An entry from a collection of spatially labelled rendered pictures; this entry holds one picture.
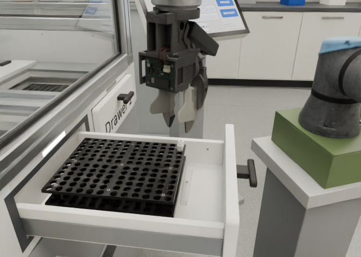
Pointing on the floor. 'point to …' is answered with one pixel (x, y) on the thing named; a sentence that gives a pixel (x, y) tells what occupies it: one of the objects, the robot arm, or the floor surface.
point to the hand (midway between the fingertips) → (180, 121)
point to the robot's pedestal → (302, 209)
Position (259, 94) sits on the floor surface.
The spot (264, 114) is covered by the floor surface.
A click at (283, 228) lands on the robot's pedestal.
